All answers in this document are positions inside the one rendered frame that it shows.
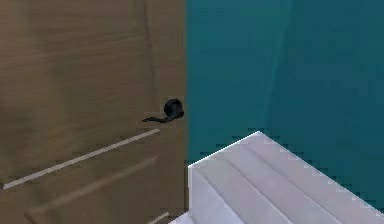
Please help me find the white cupboard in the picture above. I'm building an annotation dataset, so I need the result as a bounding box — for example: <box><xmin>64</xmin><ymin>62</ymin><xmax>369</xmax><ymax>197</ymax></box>
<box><xmin>168</xmin><ymin>130</ymin><xmax>384</xmax><ymax>224</ymax></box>

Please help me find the brown wooden room door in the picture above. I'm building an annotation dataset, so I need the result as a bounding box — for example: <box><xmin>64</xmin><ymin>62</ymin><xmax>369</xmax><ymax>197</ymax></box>
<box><xmin>0</xmin><ymin>0</ymin><xmax>190</xmax><ymax>224</ymax></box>

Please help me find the black door handle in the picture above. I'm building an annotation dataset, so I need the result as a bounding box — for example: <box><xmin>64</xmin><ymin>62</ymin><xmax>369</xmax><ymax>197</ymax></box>
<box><xmin>141</xmin><ymin>98</ymin><xmax>186</xmax><ymax>124</ymax></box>

